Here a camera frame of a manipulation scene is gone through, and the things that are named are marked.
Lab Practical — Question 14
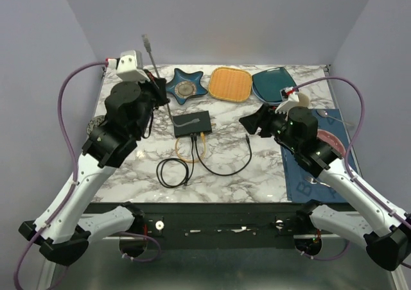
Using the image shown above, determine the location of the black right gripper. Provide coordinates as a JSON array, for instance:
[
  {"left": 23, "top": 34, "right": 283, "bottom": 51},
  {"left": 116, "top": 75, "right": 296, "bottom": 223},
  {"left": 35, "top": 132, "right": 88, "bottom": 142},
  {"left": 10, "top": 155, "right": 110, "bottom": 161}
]
[{"left": 238, "top": 102, "right": 301, "bottom": 152}]

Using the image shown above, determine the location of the yellow ethernet cable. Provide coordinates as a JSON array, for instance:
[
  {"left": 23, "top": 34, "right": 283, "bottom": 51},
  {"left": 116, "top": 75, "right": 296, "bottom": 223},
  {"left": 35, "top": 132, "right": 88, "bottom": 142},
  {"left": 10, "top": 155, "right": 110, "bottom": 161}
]
[{"left": 175, "top": 132, "right": 208, "bottom": 164}]

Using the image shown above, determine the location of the black network switch box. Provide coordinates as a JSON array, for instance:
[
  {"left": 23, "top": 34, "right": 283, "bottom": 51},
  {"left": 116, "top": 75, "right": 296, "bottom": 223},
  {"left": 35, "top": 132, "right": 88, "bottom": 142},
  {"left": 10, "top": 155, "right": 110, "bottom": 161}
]
[{"left": 173, "top": 111, "right": 213, "bottom": 138}]

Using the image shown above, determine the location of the black ethernet cable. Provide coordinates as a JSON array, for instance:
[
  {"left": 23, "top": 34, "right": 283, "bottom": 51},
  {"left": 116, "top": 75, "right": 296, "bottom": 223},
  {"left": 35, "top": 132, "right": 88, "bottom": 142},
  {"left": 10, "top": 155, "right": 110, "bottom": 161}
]
[{"left": 192, "top": 133, "right": 253, "bottom": 176}]

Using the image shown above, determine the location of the grey ethernet cable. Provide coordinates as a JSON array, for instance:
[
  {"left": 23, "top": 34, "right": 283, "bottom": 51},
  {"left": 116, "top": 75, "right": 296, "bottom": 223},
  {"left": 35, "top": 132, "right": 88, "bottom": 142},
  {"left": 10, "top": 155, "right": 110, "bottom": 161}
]
[{"left": 141, "top": 33, "right": 202, "bottom": 127}]

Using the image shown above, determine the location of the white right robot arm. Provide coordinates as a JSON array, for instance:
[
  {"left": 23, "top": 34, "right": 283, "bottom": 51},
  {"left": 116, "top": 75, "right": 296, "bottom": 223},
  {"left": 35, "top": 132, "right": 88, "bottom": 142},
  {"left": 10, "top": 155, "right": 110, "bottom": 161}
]
[{"left": 239, "top": 105, "right": 410, "bottom": 271}]

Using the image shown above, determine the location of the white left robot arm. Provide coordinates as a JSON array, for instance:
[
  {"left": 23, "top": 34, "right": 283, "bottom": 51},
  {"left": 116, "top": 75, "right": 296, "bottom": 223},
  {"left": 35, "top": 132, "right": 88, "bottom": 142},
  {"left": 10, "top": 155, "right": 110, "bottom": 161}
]
[{"left": 19, "top": 78, "right": 168, "bottom": 266}]

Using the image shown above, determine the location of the small floral patterned bowl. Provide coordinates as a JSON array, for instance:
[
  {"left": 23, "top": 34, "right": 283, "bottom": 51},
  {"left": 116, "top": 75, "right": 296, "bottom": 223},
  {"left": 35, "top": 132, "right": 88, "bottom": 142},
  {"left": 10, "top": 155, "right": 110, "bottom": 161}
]
[{"left": 86, "top": 115, "right": 105, "bottom": 136}]

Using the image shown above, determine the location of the teal square plate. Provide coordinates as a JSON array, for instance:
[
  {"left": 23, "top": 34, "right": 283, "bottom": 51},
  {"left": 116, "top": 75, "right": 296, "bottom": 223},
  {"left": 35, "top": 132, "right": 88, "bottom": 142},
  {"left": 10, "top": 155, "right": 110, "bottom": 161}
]
[{"left": 252, "top": 67, "right": 296, "bottom": 106}]

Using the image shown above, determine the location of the orange woven square tray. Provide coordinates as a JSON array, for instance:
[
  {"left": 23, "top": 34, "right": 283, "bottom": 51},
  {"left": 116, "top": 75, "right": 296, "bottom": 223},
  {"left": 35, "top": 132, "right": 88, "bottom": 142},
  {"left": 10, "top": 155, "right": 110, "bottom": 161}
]
[{"left": 208, "top": 67, "right": 252, "bottom": 103}]

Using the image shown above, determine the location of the beige ceramic mug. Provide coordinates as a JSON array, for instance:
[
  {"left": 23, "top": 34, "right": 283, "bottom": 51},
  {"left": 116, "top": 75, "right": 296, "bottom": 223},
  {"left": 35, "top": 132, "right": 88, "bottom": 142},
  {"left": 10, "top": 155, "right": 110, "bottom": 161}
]
[{"left": 297, "top": 92, "right": 310, "bottom": 108}]

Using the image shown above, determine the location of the blue star-shaped dish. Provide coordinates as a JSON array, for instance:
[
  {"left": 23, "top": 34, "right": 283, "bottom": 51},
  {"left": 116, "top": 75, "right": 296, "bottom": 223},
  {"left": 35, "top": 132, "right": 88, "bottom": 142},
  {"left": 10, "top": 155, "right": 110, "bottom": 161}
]
[{"left": 166, "top": 68, "right": 208, "bottom": 105}]

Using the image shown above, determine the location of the metal spoon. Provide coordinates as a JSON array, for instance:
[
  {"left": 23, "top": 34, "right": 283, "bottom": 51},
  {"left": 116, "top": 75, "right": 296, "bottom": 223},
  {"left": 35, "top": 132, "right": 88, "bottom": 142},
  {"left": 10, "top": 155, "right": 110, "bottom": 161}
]
[{"left": 316, "top": 109, "right": 354, "bottom": 126}]

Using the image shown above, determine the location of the pink dotted plate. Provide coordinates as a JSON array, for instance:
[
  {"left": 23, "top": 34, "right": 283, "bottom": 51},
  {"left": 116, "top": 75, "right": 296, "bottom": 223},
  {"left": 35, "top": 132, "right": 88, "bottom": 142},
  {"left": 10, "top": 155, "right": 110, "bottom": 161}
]
[{"left": 317, "top": 129, "right": 345, "bottom": 155}]

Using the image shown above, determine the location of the blue cloth placemat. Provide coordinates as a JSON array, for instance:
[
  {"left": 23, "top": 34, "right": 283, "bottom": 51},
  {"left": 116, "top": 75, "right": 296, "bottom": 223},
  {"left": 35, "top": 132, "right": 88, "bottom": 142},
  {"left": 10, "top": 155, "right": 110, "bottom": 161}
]
[{"left": 281, "top": 108, "right": 349, "bottom": 203}]

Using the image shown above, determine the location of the metal fork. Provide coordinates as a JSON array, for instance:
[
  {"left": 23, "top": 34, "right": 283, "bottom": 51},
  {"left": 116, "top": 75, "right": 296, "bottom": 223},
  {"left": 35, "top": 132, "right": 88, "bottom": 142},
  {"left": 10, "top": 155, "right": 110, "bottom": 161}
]
[{"left": 304, "top": 176, "right": 330, "bottom": 187}]

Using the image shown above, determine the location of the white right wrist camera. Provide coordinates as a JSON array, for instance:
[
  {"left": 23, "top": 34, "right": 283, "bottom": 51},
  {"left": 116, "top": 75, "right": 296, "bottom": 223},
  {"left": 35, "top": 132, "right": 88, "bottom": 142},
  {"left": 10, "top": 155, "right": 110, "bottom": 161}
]
[{"left": 275, "top": 87, "right": 299, "bottom": 114}]

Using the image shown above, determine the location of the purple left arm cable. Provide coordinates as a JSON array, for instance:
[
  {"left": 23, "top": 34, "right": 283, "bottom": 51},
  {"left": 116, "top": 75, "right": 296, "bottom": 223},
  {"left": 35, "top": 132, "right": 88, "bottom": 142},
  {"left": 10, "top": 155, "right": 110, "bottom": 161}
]
[{"left": 13, "top": 62, "right": 161, "bottom": 290}]

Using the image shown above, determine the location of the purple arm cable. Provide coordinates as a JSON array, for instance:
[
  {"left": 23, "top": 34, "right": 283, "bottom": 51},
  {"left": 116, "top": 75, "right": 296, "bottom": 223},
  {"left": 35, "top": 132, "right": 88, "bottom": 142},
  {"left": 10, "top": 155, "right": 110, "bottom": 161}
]
[
  {"left": 288, "top": 76, "right": 411, "bottom": 261},
  {"left": 13, "top": 62, "right": 161, "bottom": 290}
]

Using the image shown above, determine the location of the black mounting base plate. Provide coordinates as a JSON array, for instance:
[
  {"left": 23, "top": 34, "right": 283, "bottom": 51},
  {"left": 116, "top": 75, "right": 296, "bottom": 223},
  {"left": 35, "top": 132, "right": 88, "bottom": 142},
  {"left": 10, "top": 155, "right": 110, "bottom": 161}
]
[{"left": 135, "top": 203, "right": 305, "bottom": 250}]

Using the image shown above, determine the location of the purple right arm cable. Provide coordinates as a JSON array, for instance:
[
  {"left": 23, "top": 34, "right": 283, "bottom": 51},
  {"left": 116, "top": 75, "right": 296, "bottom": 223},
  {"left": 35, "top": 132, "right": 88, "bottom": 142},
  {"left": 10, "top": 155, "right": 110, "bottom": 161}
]
[{"left": 288, "top": 76, "right": 411, "bottom": 261}]

